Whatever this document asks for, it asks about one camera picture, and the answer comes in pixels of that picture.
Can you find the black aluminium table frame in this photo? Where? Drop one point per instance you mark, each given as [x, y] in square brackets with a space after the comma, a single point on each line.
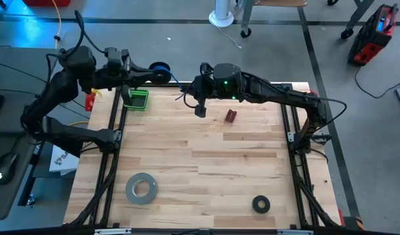
[142, 85]

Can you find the red and black tool case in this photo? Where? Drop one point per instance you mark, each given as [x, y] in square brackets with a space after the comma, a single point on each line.
[370, 39]

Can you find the red floor bin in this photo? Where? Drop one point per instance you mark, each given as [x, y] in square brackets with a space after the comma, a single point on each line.
[46, 2]

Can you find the yellow label tag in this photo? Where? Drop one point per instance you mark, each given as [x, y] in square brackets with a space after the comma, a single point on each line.
[96, 92]

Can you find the white pole base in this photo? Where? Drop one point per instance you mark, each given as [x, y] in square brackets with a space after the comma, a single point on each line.
[221, 13]

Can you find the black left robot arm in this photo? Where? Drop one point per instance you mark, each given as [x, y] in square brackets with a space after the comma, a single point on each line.
[56, 91]

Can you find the small black tape roll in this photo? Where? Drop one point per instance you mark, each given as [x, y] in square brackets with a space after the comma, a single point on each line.
[255, 204]

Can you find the grey wheeled cart legs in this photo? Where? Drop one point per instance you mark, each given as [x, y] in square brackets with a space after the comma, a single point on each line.
[358, 14]

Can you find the reddish brown connector block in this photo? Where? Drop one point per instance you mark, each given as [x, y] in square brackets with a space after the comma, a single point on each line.
[230, 116]

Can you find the red table clamp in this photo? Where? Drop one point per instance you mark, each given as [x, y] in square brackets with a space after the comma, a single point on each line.
[89, 103]
[313, 92]
[341, 217]

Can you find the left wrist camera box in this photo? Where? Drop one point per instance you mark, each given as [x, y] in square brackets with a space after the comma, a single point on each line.
[112, 56]

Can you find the black computer mouse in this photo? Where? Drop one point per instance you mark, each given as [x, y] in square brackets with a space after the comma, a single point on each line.
[5, 168]

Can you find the green plastic bin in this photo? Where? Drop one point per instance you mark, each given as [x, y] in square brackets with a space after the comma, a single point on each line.
[144, 98]

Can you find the dark grey desk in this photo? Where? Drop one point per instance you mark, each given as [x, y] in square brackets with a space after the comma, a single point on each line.
[4, 205]

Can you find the grey tape roll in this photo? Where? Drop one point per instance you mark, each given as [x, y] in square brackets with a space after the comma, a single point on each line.
[132, 189]

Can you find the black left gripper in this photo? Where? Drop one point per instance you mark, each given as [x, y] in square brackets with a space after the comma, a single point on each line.
[125, 76]

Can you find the silver frame bracket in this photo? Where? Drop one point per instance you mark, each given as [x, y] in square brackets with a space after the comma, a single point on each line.
[294, 232]
[111, 231]

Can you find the wheeled cart with wooden top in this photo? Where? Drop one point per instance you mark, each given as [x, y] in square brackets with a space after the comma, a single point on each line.
[247, 16]

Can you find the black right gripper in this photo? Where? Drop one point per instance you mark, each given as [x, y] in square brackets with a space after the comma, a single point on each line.
[206, 85]

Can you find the white printed box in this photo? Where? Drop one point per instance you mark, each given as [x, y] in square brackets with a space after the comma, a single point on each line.
[61, 163]

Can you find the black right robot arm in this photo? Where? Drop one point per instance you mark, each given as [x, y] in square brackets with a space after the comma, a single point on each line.
[278, 94]

